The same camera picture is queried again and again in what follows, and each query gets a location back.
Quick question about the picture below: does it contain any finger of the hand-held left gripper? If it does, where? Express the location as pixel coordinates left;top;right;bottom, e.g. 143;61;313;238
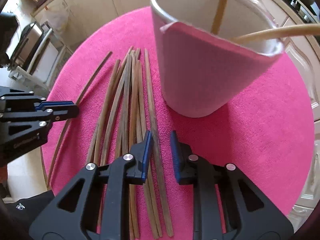
0;87;74;113
0;104;80;123

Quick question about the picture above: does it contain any person's black clothing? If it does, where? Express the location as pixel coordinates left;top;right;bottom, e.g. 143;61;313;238
0;189;55;240

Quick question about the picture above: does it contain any bunch of wooden chopsticks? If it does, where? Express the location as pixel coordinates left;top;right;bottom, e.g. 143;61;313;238
86;46;174;240

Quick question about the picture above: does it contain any black gas stove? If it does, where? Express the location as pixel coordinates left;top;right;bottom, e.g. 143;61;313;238
274;0;320;24

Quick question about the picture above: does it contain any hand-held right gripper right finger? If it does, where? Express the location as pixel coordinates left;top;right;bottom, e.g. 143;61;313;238
170;131;294;240

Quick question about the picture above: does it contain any brown wooden chopstick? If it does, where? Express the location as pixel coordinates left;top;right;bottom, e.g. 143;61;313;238
46;51;113;188

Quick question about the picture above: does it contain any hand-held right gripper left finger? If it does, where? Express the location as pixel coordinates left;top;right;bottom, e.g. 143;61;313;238
29;131;153;240

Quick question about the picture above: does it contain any pink and white cup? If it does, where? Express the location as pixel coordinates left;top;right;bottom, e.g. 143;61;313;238
150;0;285;118

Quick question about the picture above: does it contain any pale bamboo chopstick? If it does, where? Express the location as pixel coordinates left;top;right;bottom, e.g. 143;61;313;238
230;24;320;44
211;0;232;34

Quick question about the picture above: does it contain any stainless steel appliance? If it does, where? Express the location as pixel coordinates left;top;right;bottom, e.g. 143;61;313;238
5;21;67;87

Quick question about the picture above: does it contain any pink round tablecloth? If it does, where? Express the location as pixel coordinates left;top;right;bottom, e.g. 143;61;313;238
40;6;315;240

